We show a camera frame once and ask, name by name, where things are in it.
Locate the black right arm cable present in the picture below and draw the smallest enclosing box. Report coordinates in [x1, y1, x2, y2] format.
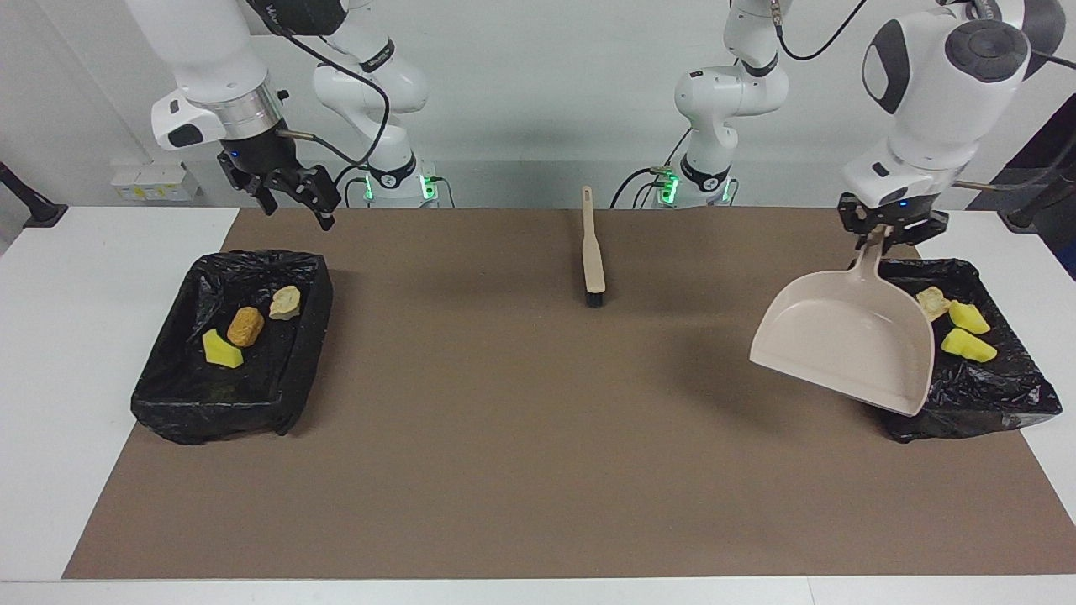
[252, 0, 393, 169]

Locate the black base cable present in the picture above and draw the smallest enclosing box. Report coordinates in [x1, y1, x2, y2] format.
[611, 166, 675, 209]
[325, 163, 456, 209]

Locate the beige brush with black bristles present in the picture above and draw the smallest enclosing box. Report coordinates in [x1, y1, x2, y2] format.
[582, 186, 607, 308]

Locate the black stand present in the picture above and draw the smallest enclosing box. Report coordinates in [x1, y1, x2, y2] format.
[1007, 172, 1076, 232]
[0, 161, 69, 229]

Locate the green and yellow sponge scrap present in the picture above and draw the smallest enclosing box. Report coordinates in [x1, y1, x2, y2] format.
[948, 300, 992, 335]

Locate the plain yellow sponge piece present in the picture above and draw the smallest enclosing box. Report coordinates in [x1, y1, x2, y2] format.
[941, 328, 999, 364]

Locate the pale beige foam chunk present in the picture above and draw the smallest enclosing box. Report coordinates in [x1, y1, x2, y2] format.
[915, 287, 952, 323]

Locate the brown bread roll toy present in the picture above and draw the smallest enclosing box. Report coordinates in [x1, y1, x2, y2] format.
[227, 307, 266, 349]

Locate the black bag lined bin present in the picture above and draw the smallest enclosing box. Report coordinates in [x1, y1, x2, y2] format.
[130, 250, 335, 446]
[870, 257, 1063, 444]

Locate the black left base cable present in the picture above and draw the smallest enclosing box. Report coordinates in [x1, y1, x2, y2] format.
[611, 166, 675, 209]

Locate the brown paper table mat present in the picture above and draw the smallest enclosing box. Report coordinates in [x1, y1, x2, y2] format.
[63, 208, 1076, 581]

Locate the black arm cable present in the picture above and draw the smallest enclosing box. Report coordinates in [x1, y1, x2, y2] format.
[252, 0, 393, 169]
[769, 0, 1076, 194]

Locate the beige plastic dustpan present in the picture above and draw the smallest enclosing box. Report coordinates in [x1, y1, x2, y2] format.
[749, 225, 936, 418]

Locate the black right base cable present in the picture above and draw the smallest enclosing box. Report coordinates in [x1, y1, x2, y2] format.
[325, 163, 456, 209]

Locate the yellow sponge with green edge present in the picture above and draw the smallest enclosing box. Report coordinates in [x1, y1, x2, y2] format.
[202, 329, 245, 369]

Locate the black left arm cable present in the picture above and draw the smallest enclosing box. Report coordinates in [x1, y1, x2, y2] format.
[769, 0, 1076, 194]

